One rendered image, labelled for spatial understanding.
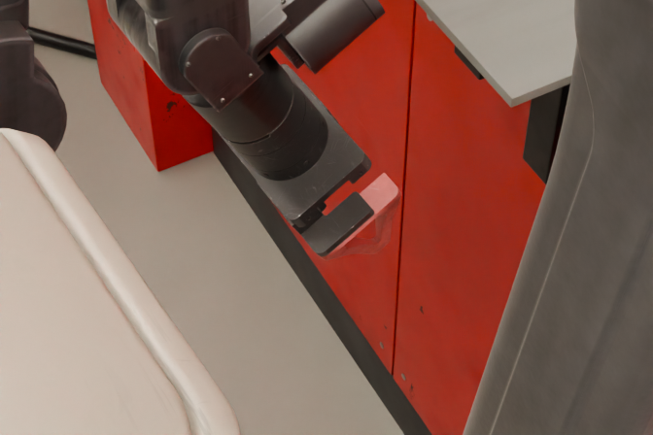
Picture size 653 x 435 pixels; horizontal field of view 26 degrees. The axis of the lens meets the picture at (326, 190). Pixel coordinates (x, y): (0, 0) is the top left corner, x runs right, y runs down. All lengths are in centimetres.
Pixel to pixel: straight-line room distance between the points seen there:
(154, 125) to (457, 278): 81
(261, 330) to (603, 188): 189
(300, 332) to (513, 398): 183
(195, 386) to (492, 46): 64
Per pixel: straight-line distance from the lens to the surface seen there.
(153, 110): 229
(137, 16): 80
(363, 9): 85
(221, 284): 223
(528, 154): 134
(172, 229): 231
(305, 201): 91
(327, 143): 92
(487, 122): 143
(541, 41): 113
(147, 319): 55
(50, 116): 74
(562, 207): 30
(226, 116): 85
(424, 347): 184
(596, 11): 28
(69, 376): 48
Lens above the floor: 175
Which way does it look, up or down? 48 degrees down
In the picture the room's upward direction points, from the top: straight up
